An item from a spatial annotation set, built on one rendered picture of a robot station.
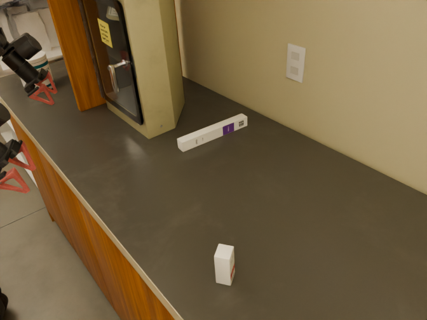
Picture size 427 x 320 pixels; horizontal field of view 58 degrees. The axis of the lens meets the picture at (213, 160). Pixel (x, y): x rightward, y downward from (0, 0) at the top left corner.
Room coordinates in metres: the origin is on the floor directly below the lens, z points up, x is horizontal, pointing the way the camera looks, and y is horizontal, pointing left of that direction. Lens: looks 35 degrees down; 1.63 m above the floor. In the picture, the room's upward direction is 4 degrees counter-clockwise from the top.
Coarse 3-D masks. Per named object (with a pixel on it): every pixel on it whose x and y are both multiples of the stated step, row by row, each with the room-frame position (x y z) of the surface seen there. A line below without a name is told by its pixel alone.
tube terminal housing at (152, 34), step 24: (120, 0) 1.14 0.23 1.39; (144, 0) 1.16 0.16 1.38; (168, 0) 1.31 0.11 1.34; (144, 24) 1.15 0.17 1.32; (168, 24) 1.27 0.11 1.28; (144, 48) 1.15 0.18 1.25; (168, 48) 1.23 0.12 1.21; (144, 72) 1.14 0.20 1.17; (168, 72) 1.20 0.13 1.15; (144, 96) 1.13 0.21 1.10; (168, 96) 1.18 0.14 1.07; (144, 120) 1.13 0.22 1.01; (168, 120) 1.18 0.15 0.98
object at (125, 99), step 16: (96, 0) 1.25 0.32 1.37; (112, 0) 1.15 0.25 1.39; (96, 16) 1.27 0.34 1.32; (112, 16) 1.17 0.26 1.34; (96, 32) 1.30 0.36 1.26; (112, 32) 1.19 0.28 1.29; (96, 48) 1.33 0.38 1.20; (112, 48) 1.21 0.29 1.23; (128, 48) 1.12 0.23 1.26; (112, 64) 1.23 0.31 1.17; (128, 64) 1.13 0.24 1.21; (128, 80) 1.15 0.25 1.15; (112, 96) 1.28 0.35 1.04; (128, 96) 1.17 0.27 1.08; (128, 112) 1.19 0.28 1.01
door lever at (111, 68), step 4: (116, 64) 1.14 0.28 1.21; (120, 64) 1.15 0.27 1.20; (124, 64) 1.15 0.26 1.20; (108, 68) 1.13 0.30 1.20; (112, 68) 1.13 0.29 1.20; (112, 72) 1.13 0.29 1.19; (112, 76) 1.12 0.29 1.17; (112, 80) 1.12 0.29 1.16; (116, 80) 1.13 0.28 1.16; (112, 84) 1.13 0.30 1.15; (116, 84) 1.13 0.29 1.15; (116, 88) 1.13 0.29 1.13; (116, 92) 1.13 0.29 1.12
